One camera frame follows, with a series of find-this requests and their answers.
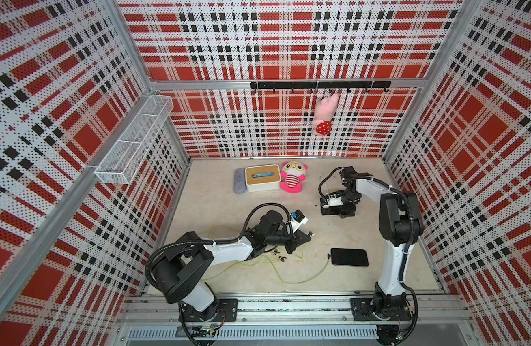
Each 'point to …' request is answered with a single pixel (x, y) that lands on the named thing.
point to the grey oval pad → (239, 181)
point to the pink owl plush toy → (293, 175)
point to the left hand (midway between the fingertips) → (310, 238)
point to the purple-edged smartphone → (349, 256)
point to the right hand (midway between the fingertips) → (346, 204)
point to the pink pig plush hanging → (323, 114)
